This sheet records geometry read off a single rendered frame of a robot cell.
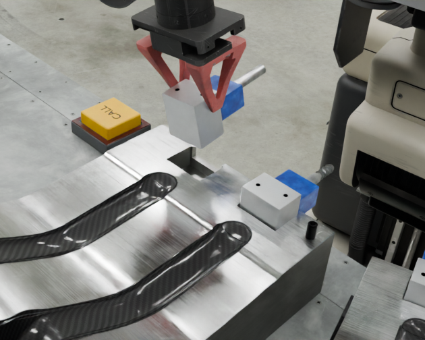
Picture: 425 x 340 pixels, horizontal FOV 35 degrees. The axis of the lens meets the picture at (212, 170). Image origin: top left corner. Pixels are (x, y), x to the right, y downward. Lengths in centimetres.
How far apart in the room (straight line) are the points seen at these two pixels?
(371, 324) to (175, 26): 34
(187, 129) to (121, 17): 251
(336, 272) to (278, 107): 184
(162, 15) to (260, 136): 177
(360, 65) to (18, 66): 65
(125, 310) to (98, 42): 243
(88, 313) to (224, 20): 30
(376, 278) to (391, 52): 44
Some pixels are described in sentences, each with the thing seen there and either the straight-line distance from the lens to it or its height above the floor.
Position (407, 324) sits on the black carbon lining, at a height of 85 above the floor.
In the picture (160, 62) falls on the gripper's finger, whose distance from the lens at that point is 70.
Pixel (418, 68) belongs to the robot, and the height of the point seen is 89.
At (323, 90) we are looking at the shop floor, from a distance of 274.
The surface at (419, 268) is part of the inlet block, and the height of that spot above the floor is 88.
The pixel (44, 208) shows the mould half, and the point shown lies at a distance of 71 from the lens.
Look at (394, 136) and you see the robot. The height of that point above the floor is 79.
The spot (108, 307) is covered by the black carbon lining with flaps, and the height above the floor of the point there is 89.
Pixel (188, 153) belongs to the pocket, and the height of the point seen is 88.
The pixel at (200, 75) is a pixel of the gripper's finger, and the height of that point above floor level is 103.
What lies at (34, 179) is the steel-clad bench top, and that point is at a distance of 88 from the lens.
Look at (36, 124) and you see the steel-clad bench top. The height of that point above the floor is 80.
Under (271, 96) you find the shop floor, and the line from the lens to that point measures 264.
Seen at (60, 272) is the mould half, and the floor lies 90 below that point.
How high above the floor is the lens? 134
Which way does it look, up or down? 37 degrees down
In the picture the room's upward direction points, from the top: 5 degrees clockwise
